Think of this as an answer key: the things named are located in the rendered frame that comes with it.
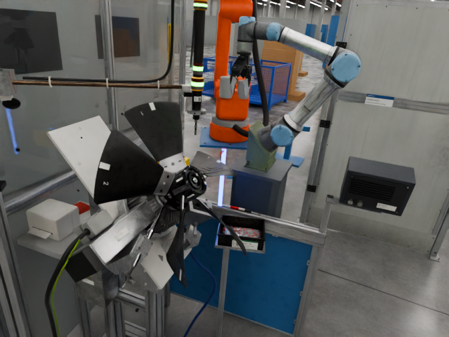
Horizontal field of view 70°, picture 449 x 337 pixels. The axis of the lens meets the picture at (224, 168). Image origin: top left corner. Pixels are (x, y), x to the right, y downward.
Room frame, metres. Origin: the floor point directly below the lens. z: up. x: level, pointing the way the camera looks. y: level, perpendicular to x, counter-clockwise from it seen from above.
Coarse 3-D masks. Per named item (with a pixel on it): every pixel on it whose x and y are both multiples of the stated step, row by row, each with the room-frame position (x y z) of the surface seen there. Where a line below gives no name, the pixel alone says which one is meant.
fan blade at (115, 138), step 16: (112, 144) 0.89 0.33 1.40; (128, 144) 0.93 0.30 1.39; (112, 160) 0.87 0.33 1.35; (128, 160) 0.91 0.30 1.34; (144, 160) 0.95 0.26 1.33; (96, 176) 0.82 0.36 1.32; (112, 176) 0.86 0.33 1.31; (128, 176) 0.90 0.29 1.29; (144, 176) 0.94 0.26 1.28; (160, 176) 0.99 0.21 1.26; (96, 192) 0.81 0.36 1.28; (112, 192) 0.85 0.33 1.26; (128, 192) 0.90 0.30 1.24; (144, 192) 0.94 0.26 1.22
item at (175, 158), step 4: (172, 156) 1.13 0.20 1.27; (176, 156) 1.13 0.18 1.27; (180, 156) 1.13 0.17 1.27; (160, 160) 1.11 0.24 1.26; (164, 160) 1.12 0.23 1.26; (168, 160) 1.12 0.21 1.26; (172, 160) 1.12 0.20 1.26; (176, 160) 1.12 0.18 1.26; (160, 164) 1.10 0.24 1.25; (164, 164) 1.11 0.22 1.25; (168, 164) 1.11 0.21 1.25; (176, 164) 1.11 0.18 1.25; (180, 164) 1.11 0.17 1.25; (184, 164) 1.12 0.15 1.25; (164, 168) 1.10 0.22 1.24; (168, 168) 1.10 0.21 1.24; (172, 168) 1.10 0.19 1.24; (176, 168) 1.10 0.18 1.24; (180, 168) 1.10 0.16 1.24; (172, 172) 1.09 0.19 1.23
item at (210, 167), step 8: (200, 152) 1.41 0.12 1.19; (192, 160) 1.31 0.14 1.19; (200, 160) 1.32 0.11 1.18; (208, 160) 1.35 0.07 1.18; (216, 160) 1.38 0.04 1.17; (200, 168) 1.23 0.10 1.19; (208, 168) 1.25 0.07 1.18; (216, 168) 1.28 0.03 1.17; (224, 168) 1.32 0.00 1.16; (208, 176) 1.17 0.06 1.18
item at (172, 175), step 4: (164, 172) 1.00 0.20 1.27; (168, 172) 1.01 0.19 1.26; (164, 176) 1.00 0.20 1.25; (172, 176) 1.03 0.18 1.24; (160, 180) 0.99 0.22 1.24; (164, 180) 1.01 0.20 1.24; (168, 180) 1.02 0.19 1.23; (172, 180) 1.03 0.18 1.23; (160, 184) 0.99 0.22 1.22; (168, 184) 1.02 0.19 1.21; (156, 188) 0.98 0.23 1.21; (160, 188) 1.00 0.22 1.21; (164, 188) 1.01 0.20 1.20; (168, 188) 1.02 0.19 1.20; (156, 192) 0.98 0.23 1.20; (160, 192) 1.00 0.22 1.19; (164, 192) 1.01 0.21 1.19
